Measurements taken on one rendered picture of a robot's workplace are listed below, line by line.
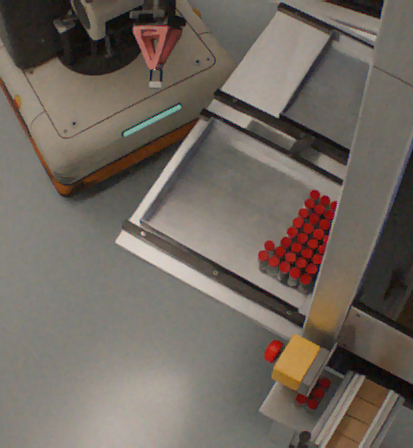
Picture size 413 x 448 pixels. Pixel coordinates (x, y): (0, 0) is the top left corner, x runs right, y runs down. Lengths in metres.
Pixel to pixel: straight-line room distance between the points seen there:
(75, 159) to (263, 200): 0.90
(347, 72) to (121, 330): 1.08
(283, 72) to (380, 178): 0.96
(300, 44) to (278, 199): 0.39
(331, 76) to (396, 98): 1.08
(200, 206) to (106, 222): 1.00
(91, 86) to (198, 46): 0.34
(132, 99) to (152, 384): 0.80
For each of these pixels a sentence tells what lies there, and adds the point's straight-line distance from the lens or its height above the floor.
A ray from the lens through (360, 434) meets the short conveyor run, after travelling 1.64.
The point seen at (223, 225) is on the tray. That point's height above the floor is 0.88.
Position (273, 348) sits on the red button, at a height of 1.01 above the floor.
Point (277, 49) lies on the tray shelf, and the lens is 2.02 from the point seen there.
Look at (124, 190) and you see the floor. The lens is 2.83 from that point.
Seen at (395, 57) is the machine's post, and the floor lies 1.83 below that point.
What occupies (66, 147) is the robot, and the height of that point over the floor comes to 0.28.
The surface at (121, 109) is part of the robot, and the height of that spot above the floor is 0.28.
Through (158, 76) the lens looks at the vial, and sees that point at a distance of 1.58.
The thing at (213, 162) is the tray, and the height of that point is 0.88.
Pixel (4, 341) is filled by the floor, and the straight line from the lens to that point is 2.71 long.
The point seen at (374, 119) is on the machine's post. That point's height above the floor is 1.71.
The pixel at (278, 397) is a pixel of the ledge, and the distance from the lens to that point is 1.69.
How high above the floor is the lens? 2.52
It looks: 66 degrees down
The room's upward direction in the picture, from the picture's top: 1 degrees counter-clockwise
